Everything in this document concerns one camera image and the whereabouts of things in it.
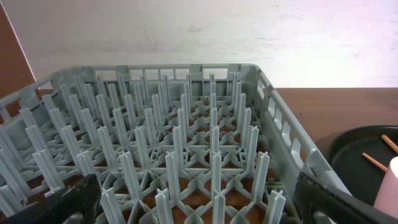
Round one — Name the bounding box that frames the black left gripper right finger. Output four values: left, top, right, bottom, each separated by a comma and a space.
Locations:
295, 172, 397, 224

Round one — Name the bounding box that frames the wooden chopstick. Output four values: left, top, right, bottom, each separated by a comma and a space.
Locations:
362, 152, 387, 172
381, 134, 398, 153

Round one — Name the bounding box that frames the pink cup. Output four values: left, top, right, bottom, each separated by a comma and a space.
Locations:
373, 157, 398, 218

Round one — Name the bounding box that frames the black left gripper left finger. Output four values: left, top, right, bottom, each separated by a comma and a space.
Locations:
1, 174, 101, 224

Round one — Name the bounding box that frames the grey plastic dishwasher rack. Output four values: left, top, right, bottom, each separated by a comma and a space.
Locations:
1, 64, 348, 223

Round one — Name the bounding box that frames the round black tray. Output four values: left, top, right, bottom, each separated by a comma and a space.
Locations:
328, 125, 397, 206

